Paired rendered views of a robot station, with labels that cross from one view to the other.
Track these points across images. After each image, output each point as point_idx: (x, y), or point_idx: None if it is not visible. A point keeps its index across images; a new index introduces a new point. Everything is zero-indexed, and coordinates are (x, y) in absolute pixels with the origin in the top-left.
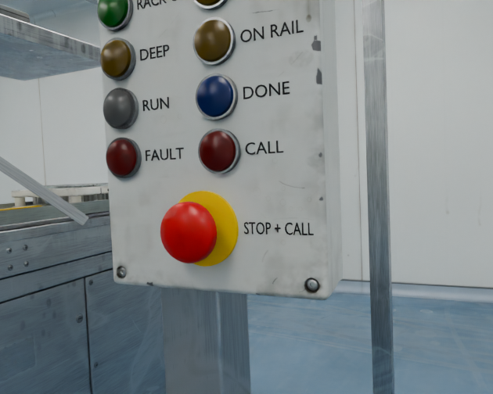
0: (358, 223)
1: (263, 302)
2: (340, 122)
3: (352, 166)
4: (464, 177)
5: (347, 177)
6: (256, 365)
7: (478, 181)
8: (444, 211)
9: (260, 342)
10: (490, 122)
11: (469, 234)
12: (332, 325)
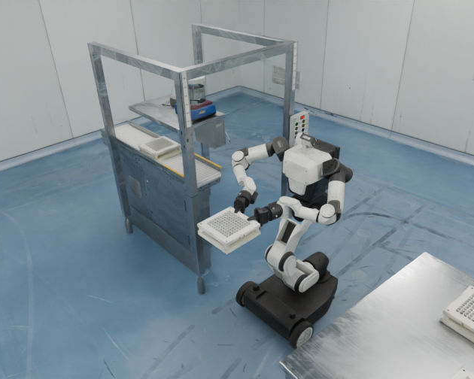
0: (63, 104)
1: (37, 174)
2: (35, 37)
3: (51, 68)
4: (113, 64)
5: (50, 76)
6: (113, 196)
7: (120, 65)
8: (107, 85)
9: (92, 189)
10: (120, 31)
11: (120, 95)
12: (101, 166)
